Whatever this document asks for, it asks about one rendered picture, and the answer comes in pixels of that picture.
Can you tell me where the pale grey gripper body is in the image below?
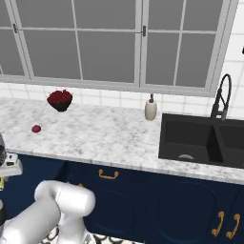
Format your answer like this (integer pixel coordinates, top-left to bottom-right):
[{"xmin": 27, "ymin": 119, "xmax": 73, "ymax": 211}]
[{"xmin": 0, "ymin": 159, "xmax": 24, "ymax": 178}]

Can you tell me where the navy open drawer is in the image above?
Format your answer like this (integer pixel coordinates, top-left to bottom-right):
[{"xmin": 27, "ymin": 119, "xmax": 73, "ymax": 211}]
[{"xmin": 0, "ymin": 153, "xmax": 69, "ymax": 220}]

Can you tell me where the navy drawer front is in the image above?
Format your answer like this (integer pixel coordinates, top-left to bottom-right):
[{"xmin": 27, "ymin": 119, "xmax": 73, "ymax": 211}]
[{"xmin": 65, "ymin": 161, "xmax": 150, "ymax": 193}]

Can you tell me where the small red fruit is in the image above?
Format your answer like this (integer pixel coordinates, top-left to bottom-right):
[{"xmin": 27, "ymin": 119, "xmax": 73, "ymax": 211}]
[{"xmin": 30, "ymin": 124, "xmax": 43, "ymax": 134}]

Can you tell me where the dark bowl of red fruit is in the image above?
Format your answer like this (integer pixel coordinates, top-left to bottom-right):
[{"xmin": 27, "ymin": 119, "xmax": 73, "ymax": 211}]
[{"xmin": 46, "ymin": 89, "xmax": 74, "ymax": 113}]

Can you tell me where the navy arched cupboard door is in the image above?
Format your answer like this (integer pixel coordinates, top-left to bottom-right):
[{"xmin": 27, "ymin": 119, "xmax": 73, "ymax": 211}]
[
  {"xmin": 228, "ymin": 185, "xmax": 244, "ymax": 244},
  {"xmin": 83, "ymin": 186, "xmax": 149, "ymax": 243},
  {"xmin": 146, "ymin": 173, "xmax": 240, "ymax": 244}
]

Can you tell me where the beige soap dispenser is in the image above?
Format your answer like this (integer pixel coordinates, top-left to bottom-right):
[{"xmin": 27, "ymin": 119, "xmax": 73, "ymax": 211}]
[{"xmin": 144, "ymin": 92, "xmax": 158, "ymax": 122}]

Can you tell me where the grey framed window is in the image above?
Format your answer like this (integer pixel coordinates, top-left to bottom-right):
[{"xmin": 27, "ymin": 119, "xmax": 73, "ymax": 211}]
[{"xmin": 0, "ymin": 0, "xmax": 240, "ymax": 98}]

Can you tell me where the black double sink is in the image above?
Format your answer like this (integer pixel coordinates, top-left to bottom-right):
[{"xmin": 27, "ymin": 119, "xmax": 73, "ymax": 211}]
[{"xmin": 157, "ymin": 112, "xmax": 244, "ymax": 170}]

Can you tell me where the black spring tap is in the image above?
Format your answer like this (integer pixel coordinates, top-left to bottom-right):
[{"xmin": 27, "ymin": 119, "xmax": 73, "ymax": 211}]
[{"xmin": 210, "ymin": 72, "xmax": 234, "ymax": 121}]

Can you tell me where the gold drawer handle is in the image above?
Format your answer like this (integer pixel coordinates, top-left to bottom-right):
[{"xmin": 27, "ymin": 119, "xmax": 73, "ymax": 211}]
[
  {"xmin": 97, "ymin": 168, "xmax": 120, "ymax": 181},
  {"xmin": 65, "ymin": 181, "xmax": 86, "ymax": 188}
]

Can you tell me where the gold cupboard door handle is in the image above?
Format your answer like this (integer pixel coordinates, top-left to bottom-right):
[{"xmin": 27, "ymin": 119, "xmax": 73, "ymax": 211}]
[
  {"xmin": 225, "ymin": 213, "xmax": 242, "ymax": 240},
  {"xmin": 211, "ymin": 211, "xmax": 226, "ymax": 238}
]

